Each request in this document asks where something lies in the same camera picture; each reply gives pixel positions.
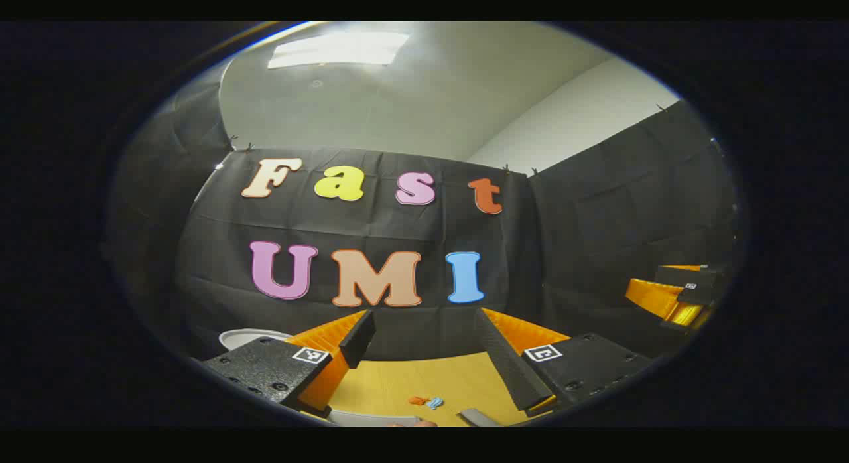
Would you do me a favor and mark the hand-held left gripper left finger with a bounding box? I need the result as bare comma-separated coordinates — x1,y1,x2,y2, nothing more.
201,309,377,419

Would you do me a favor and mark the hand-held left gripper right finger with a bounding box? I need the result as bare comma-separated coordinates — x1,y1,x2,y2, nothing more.
473,308,654,414

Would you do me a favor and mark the small grey broom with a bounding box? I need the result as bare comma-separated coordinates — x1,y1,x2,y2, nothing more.
456,407,506,428

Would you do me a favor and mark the grey plastic dustpan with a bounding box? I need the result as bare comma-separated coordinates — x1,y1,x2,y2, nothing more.
328,410,425,428

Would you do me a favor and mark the white ribbed garbage bin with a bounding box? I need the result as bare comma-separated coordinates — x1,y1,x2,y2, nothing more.
218,328,293,352

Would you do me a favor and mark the yellow wooden desktop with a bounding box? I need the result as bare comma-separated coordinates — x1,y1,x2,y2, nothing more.
298,350,553,427

